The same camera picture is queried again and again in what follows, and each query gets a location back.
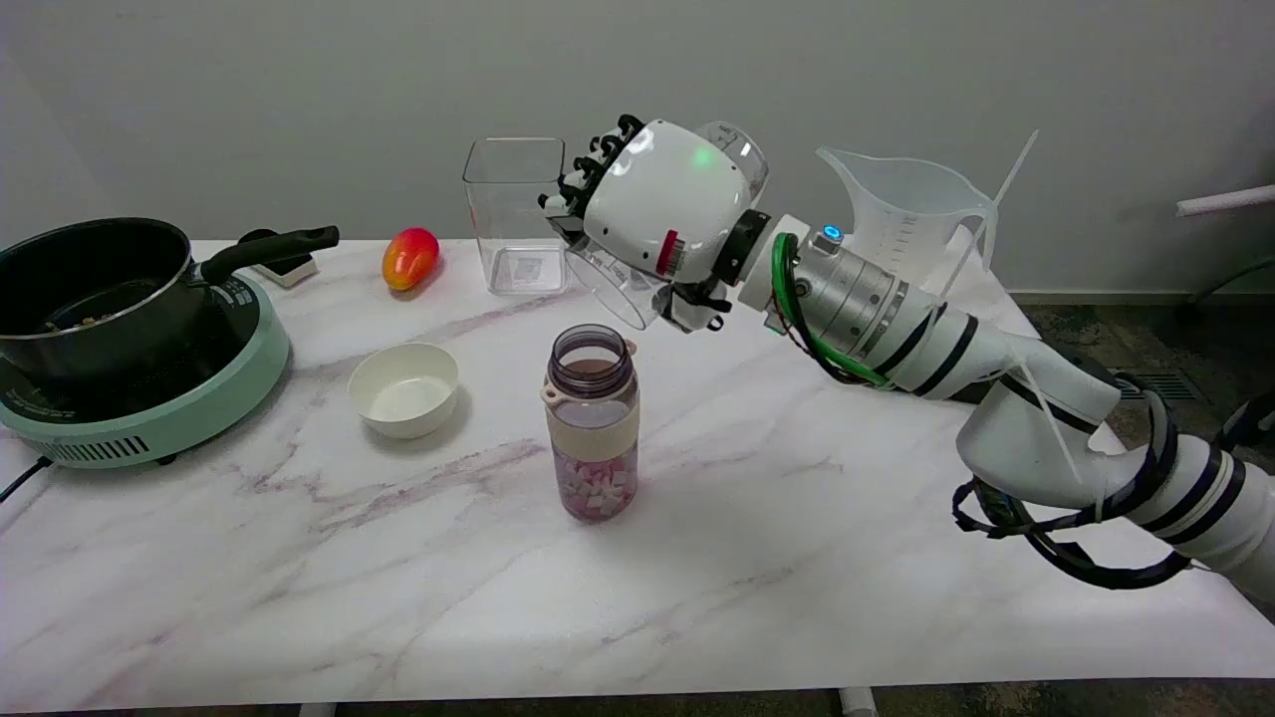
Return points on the red yellow mango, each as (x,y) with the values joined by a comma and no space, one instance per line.
(408,259)

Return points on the clear square storage container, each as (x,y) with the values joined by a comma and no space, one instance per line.
(513,229)

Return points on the small white black device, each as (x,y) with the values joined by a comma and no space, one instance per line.
(289,269)

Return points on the white table leg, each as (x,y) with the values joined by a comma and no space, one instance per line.
(317,710)
(857,702)

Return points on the mint green induction cooker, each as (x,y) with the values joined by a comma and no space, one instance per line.
(199,418)

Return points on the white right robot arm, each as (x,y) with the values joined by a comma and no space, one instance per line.
(1036,428)

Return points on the floor vent grille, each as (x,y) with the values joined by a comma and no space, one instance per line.
(1144,384)

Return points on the clear plastic measuring cup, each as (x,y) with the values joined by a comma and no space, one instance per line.
(613,284)

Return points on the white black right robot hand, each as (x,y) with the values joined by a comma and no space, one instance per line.
(667,199)

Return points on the purple bottle with candy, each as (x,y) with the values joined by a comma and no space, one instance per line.
(593,428)

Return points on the white pipe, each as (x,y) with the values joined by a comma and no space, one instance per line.
(1225,201)

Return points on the translucent plastic pitcher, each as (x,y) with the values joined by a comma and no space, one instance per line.
(887,199)

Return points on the white ceramic bowl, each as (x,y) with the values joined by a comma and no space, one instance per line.
(403,398)

